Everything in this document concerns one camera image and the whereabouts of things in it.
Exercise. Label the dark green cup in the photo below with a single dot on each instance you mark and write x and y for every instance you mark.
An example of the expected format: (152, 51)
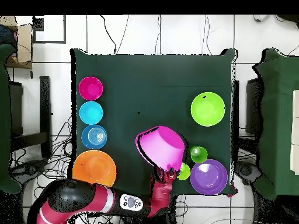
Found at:
(198, 154)

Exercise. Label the turquoise bowl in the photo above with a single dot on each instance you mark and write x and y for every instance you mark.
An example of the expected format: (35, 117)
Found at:
(91, 113)

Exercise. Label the orange bowl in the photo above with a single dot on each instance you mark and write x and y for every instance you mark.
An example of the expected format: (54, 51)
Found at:
(93, 166)

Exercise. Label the red bowl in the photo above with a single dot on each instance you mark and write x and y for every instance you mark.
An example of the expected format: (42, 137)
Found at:
(90, 88)

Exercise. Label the cardboard box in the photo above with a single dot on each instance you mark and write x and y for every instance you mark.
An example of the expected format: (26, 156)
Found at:
(24, 46)

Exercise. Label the dark green table cloth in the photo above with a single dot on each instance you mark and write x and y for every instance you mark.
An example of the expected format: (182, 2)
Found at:
(4, 116)
(128, 77)
(278, 116)

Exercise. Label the light green cup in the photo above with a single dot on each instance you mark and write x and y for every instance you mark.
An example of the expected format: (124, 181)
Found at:
(185, 172)

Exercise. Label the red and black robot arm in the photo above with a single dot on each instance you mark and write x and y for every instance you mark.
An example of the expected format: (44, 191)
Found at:
(81, 200)

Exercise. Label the pink bowl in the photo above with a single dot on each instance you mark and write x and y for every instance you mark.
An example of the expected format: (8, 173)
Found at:
(161, 147)

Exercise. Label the purple bowl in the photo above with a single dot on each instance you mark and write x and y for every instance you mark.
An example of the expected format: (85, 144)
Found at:
(209, 178)

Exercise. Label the translucent blue bowl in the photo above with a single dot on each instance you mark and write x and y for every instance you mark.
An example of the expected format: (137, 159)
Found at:
(94, 137)

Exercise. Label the dark grey pedestal leg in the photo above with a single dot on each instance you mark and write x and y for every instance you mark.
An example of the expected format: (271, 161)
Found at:
(30, 169)
(246, 170)

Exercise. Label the green bowl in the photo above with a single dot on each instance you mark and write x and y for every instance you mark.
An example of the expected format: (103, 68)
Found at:
(208, 109)

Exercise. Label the black stand frame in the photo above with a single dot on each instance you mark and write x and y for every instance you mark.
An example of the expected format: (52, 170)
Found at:
(45, 105)
(252, 105)

